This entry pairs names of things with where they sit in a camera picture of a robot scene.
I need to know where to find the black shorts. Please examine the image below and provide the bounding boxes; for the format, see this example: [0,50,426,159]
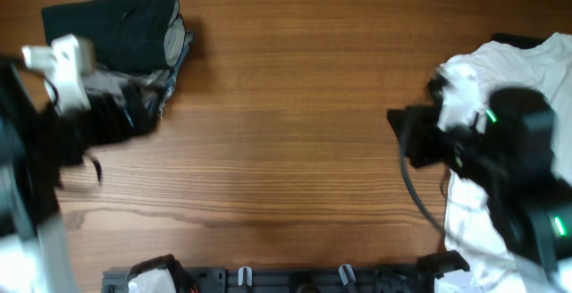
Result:
[41,0,186,73]

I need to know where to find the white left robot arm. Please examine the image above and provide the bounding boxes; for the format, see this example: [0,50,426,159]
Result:
[1,56,156,292]

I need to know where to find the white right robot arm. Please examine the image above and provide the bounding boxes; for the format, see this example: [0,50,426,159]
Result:
[387,87,571,292]

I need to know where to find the folded grey garment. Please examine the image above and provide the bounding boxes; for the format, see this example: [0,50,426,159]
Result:
[82,0,193,106]

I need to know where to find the folded blue denim jeans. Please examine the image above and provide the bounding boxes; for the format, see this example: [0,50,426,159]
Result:
[159,30,195,115]

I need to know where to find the white t-shirt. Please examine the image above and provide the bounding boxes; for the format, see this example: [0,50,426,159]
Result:
[431,33,571,292]

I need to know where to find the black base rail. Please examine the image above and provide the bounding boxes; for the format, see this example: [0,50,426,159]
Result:
[101,254,470,293]

